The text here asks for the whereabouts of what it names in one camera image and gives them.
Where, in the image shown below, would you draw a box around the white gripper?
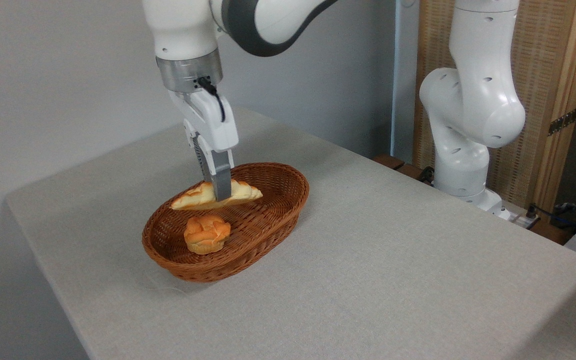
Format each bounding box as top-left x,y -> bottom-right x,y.
167,89 -> 240,202

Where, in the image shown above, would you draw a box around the long bread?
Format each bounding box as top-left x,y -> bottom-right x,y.
170,179 -> 264,211

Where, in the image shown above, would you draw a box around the round orange bread bun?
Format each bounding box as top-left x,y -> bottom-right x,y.
183,214 -> 232,255

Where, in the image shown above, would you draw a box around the brown woven wicker basket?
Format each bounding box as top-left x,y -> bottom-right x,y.
141,162 -> 311,284

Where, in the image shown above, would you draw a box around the brown wooden base board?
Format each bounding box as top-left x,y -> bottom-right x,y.
372,153 -> 575,246

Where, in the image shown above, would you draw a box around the grey tablecloth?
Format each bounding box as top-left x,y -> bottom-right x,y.
5,106 -> 576,360

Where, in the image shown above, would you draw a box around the white power strip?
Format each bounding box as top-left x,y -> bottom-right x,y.
509,212 -> 542,231

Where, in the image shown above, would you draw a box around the metal screen hinge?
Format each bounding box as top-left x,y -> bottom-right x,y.
547,107 -> 576,137

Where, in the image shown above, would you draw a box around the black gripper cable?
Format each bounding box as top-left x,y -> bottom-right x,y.
196,76 -> 227,124

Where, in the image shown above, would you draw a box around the white vertical post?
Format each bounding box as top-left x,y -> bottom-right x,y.
390,0 -> 421,164

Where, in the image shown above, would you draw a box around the black power cable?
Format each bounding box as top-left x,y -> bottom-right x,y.
524,202 -> 576,237

